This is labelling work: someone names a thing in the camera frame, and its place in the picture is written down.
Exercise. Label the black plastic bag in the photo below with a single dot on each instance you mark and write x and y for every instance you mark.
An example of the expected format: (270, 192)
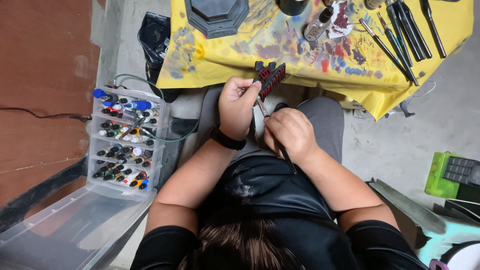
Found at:
(153, 41)

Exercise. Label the black cup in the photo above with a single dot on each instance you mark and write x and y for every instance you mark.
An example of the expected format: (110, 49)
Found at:
(292, 6)

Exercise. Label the teal stool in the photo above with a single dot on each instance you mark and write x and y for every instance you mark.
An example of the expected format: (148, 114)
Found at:
(446, 232)

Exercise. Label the large clear plastic bin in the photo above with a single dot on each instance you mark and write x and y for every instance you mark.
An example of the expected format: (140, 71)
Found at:
(63, 232)

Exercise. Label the grey octagonal display base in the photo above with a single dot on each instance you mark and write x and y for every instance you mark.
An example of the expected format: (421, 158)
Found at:
(215, 15)

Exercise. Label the person's left hand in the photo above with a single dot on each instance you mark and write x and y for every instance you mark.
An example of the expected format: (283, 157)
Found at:
(234, 108)

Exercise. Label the green box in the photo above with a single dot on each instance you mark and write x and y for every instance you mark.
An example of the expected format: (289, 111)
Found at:
(435, 180)

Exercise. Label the group of small paint bottles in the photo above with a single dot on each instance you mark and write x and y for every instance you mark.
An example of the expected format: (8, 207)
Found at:
(123, 153)

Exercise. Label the clear bottle with black cap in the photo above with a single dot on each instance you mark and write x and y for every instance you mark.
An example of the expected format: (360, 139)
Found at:
(317, 26)

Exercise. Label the beige bottle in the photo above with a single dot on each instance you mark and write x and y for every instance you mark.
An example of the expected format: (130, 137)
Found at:
(373, 3)

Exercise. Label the red and black logo plaque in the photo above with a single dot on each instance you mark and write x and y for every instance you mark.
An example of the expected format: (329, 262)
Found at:
(272, 79)

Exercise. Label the paint-stained yellow paper sheet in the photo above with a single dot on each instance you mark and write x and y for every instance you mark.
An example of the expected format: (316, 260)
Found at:
(270, 48)

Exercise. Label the black gridded device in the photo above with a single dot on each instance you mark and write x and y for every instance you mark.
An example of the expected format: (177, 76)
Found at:
(463, 170)

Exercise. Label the white round container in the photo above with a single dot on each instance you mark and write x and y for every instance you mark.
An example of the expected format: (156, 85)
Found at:
(467, 258)

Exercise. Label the person's grey trousers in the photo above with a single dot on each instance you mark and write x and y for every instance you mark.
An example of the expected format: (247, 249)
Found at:
(326, 123)

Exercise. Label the white paper with red paint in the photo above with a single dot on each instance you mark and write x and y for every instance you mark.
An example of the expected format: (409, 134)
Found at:
(340, 20)

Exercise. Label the clear plastic organizer box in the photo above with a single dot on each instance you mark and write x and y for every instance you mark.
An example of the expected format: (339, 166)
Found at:
(95, 176)

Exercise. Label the silver airbrush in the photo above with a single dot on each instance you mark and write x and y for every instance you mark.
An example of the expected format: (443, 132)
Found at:
(132, 128)

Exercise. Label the black wristwatch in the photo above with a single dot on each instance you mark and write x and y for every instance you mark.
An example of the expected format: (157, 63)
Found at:
(225, 140)

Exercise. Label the person's right hand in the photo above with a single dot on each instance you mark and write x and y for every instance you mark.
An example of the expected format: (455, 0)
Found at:
(294, 135)

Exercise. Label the person's right fingers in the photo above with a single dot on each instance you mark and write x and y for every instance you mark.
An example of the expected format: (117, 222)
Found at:
(273, 129)

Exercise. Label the black shoe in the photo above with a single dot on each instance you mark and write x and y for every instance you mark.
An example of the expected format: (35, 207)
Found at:
(183, 126)

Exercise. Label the person's black shirt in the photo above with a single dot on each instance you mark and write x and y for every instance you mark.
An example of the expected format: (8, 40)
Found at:
(285, 210)

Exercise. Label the thin silver-ferrule paintbrush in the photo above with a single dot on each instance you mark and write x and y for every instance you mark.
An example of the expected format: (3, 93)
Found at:
(382, 47)

